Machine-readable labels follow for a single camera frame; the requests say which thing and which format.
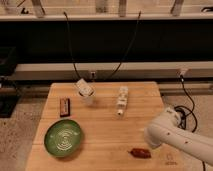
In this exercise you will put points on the green plate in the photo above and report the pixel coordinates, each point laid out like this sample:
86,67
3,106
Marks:
63,138

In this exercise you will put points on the wall power outlet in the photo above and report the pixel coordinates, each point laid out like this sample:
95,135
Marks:
93,75

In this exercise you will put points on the clear plastic cup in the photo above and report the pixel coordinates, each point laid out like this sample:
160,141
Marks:
88,100

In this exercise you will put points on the dark brown rectangular block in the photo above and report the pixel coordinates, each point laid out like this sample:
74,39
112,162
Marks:
64,107

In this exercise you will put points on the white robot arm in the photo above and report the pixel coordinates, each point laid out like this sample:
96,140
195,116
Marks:
165,129

